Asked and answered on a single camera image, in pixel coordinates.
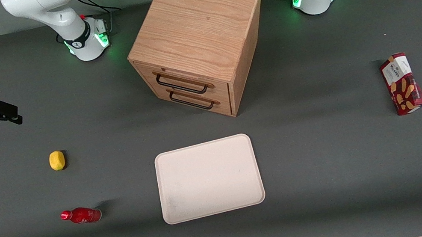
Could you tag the red shortbread cookie box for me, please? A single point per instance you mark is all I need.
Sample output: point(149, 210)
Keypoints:
point(402, 82)

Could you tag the yellow lemon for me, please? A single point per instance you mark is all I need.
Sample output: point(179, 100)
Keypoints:
point(57, 160)

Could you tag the red coke bottle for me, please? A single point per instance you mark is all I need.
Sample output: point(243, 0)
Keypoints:
point(82, 215)

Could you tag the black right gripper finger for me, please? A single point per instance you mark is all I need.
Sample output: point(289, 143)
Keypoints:
point(4, 109)

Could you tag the wooden drawer cabinet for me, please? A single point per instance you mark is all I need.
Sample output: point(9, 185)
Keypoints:
point(201, 37)

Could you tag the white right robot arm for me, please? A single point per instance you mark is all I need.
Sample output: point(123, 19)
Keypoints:
point(60, 14)

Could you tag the beige plastic tray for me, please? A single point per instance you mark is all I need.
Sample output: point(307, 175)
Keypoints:
point(208, 177)

